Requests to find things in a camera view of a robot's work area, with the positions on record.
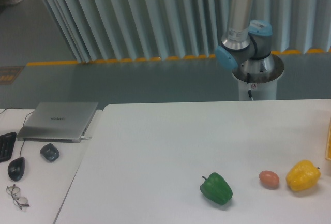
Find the yellow bell pepper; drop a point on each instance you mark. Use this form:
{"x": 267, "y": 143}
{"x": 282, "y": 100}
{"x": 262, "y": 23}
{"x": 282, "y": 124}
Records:
{"x": 303, "y": 175}

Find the green bell pepper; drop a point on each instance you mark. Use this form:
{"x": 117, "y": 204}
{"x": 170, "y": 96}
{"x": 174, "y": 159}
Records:
{"x": 216, "y": 189}

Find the dark grey small case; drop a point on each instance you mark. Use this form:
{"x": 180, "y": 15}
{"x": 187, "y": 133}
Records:
{"x": 50, "y": 152}

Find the thin frame eyeglasses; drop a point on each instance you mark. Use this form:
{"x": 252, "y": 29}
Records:
{"x": 18, "y": 200}

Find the black keyboard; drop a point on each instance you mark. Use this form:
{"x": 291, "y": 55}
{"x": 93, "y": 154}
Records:
{"x": 7, "y": 142}

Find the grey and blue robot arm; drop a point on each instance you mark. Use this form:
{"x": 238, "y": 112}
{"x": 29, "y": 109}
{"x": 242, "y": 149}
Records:
{"x": 240, "y": 27}

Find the brown egg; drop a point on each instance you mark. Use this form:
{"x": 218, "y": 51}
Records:
{"x": 269, "y": 178}

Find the white folding partition screen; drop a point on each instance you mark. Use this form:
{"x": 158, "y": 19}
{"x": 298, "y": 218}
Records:
{"x": 149, "y": 29}

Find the black computer mouse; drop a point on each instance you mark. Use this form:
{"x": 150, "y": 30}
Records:
{"x": 16, "y": 169}

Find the silver closed laptop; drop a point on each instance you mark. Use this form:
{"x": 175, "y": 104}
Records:
{"x": 58, "y": 121}

